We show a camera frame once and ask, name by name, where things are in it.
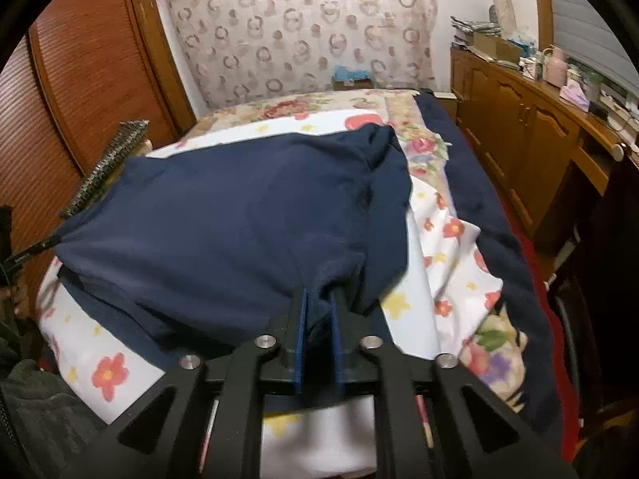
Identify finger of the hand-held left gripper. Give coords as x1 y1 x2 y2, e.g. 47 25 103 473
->
0 237 63 274

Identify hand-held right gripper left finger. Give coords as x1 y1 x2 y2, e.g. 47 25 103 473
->
65 287 308 479

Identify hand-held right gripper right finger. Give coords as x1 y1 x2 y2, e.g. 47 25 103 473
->
329 288 580 479

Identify navy printed t-shirt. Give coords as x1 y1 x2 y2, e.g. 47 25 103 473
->
52 124 415 360

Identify dark circle-patterned cloth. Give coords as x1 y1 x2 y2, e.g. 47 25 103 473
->
60 119 151 219

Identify white flower-print blanket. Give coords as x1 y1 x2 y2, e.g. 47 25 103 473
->
37 109 506 479

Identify person's dark grey clothing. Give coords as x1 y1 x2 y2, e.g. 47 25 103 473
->
0 317 108 479

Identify navy blanket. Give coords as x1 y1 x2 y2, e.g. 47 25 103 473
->
413 92 582 437

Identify brown louvred wardrobe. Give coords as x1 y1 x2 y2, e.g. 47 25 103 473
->
0 0 198 310

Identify wooden sideboard cabinet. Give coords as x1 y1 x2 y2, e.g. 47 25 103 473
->
449 47 639 273

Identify circle-patterned sheer curtain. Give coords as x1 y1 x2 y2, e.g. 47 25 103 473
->
159 0 440 109

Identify open cardboard box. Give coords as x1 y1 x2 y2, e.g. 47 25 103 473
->
472 32 523 64

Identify pink tissue pack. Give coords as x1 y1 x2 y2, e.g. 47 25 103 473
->
559 85 591 111

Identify stack of folded cloths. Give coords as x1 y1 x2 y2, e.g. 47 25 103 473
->
450 15 501 37

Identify pink thermos jug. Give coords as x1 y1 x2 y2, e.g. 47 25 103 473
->
543 49 568 89

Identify grey window blind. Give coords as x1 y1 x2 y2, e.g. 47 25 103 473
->
546 0 639 83

